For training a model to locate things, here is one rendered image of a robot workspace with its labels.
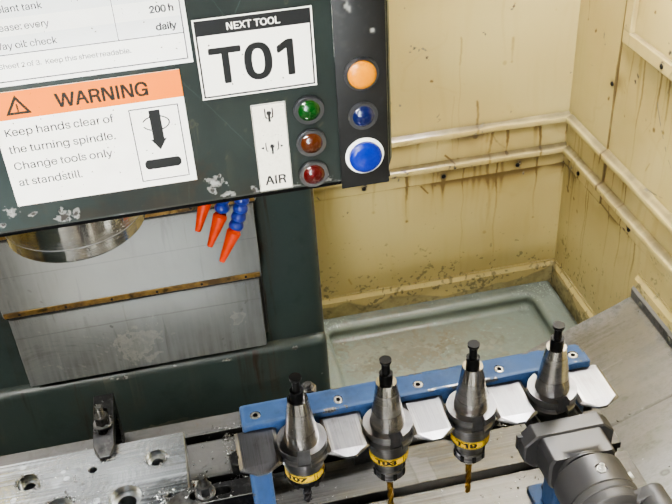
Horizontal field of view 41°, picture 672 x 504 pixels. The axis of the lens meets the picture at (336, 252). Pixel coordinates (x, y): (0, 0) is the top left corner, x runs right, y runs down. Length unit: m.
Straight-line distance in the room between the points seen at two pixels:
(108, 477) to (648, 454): 0.94
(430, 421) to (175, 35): 0.62
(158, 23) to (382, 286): 1.58
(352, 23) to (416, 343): 1.54
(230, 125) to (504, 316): 1.62
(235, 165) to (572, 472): 0.56
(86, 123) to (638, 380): 1.32
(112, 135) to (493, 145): 1.44
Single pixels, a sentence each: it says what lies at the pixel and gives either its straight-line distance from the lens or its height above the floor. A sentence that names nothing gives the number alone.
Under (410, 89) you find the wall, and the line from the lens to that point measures 1.99.
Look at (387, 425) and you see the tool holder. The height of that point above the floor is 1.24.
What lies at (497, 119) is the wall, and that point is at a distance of 2.09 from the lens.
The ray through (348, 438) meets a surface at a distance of 1.15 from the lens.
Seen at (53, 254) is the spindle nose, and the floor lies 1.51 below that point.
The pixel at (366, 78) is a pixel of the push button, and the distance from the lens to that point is 0.79.
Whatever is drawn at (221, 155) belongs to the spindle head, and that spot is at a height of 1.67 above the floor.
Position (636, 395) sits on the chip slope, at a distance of 1.84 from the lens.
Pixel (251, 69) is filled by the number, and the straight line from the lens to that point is 0.77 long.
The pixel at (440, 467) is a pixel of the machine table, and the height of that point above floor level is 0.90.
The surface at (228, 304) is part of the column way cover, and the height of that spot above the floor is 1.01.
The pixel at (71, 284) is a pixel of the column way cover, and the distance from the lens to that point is 1.65.
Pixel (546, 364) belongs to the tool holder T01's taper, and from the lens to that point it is 1.17.
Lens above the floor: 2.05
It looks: 35 degrees down
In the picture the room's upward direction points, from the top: 4 degrees counter-clockwise
